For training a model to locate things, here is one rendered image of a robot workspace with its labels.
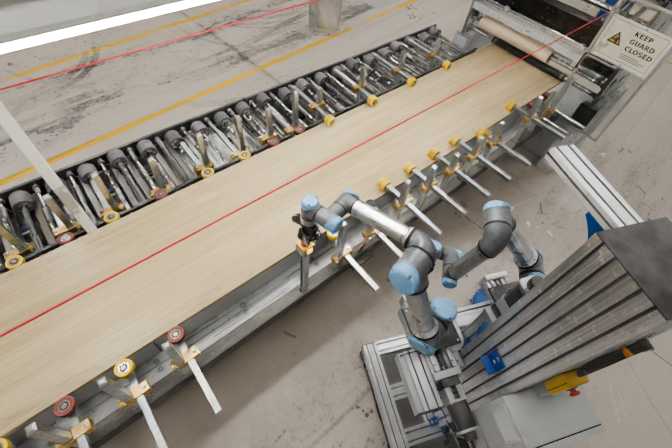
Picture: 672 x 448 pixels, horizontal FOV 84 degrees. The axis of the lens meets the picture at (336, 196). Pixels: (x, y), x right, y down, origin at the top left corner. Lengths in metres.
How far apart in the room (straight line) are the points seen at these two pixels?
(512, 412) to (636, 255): 0.83
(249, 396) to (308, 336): 0.55
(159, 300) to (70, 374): 0.46
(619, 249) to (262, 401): 2.29
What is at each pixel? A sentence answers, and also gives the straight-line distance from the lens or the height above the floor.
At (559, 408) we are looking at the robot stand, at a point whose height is 1.23.
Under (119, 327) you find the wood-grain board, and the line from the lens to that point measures 2.22.
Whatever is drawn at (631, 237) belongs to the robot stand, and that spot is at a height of 2.03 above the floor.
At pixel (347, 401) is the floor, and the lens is 2.87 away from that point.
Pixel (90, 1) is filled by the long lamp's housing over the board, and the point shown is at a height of 2.37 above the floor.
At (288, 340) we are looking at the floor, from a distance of 2.95.
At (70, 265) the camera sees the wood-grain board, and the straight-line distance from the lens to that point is 2.50.
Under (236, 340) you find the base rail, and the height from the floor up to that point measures 0.70.
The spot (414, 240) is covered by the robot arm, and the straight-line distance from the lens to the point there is 1.47.
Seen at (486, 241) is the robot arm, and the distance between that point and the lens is 1.74.
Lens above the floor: 2.82
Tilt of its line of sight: 51 degrees down
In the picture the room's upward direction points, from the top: 7 degrees clockwise
